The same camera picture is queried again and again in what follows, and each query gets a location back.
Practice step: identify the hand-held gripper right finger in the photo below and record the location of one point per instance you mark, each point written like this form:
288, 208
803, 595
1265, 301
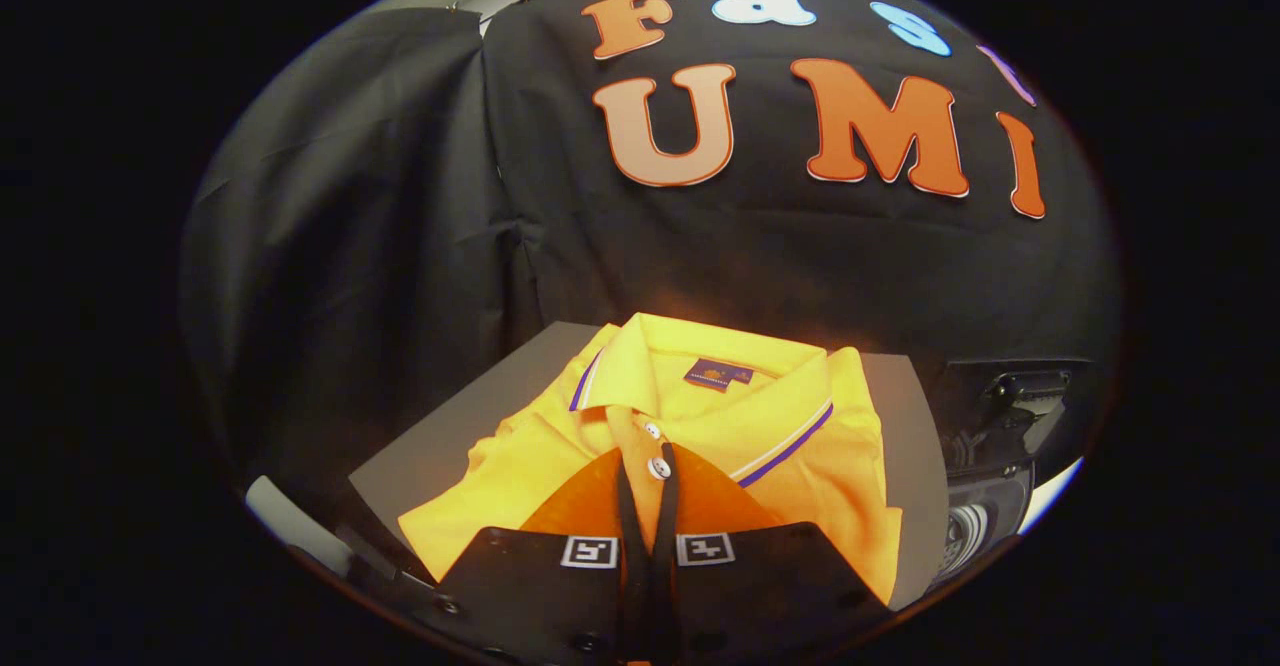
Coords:
666, 526

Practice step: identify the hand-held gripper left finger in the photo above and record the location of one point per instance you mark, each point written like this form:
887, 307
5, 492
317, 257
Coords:
628, 526

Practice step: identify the yellow polo shirt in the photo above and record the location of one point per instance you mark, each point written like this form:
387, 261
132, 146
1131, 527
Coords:
800, 486

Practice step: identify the grey washing machine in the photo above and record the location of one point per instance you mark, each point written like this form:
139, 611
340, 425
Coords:
985, 526

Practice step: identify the grey side table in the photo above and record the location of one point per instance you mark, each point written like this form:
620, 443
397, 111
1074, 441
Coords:
450, 446

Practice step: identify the white slab stack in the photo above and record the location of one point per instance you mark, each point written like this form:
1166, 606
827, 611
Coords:
1055, 496

